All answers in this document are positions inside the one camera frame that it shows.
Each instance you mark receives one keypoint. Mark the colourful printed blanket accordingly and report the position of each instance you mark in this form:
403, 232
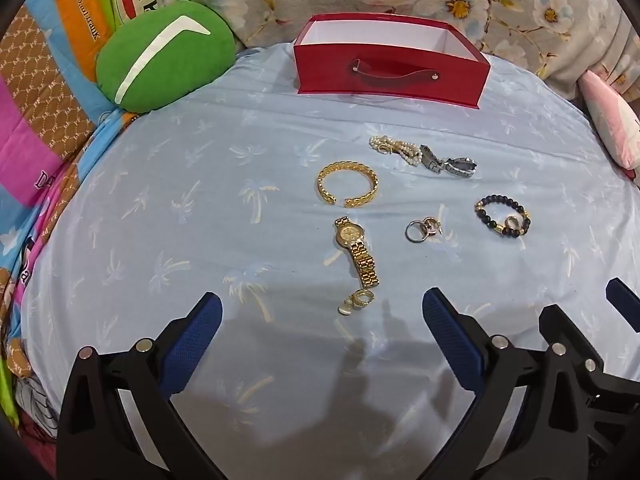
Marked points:
45, 110

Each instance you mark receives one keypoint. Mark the gold wrist watch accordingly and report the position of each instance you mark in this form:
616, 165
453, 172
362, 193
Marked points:
349, 232

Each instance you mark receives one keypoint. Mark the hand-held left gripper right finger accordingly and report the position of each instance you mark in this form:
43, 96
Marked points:
450, 335

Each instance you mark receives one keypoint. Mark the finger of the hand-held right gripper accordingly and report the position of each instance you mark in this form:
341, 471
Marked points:
562, 340
625, 305

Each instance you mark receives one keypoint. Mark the pink pillow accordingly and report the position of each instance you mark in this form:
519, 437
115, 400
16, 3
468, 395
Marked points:
612, 120

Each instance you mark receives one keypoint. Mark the small pale gold pendant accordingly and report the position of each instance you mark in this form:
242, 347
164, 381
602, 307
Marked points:
347, 307

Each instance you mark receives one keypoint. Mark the green cushion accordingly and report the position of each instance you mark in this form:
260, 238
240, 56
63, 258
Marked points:
165, 55

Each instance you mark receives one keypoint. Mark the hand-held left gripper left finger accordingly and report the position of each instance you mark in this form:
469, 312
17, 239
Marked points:
195, 340

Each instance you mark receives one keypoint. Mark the light blue palm print bedsheet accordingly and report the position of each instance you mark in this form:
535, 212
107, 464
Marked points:
200, 210

